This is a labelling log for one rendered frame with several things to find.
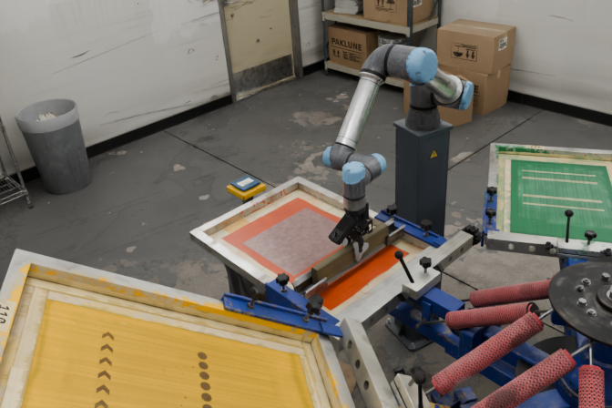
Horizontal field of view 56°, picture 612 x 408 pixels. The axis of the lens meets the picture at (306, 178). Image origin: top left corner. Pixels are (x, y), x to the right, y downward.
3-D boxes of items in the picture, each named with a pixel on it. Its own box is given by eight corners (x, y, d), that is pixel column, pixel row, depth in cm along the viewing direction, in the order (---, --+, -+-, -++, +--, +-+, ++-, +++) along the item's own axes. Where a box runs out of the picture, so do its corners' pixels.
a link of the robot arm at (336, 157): (364, 34, 206) (315, 161, 202) (392, 37, 200) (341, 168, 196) (378, 48, 216) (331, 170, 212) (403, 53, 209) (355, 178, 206)
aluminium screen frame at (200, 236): (190, 239, 230) (188, 231, 228) (299, 183, 263) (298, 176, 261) (331, 339, 178) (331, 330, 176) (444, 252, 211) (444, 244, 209)
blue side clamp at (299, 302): (266, 299, 198) (264, 282, 194) (277, 291, 201) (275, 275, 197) (328, 343, 178) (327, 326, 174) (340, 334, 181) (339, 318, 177)
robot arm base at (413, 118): (425, 114, 259) (426, 93, 255) (447, 125, 248) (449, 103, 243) (398, 122, 254) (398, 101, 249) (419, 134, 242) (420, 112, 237)
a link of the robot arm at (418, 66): (446, 80, 244) (390, 38, 199) (480, 86, 235) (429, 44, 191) (438, 107, 244) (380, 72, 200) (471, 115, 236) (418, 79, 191)
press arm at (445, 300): (407, 299, 185) (407, 287, 183) (418, 290, 189) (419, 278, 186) (453, 325, 174) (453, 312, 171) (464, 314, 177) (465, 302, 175)
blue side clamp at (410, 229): (373, 229, 229) (373, 214, 226) (382, 223, 232) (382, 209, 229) (437, 260, 210) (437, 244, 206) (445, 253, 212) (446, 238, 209)
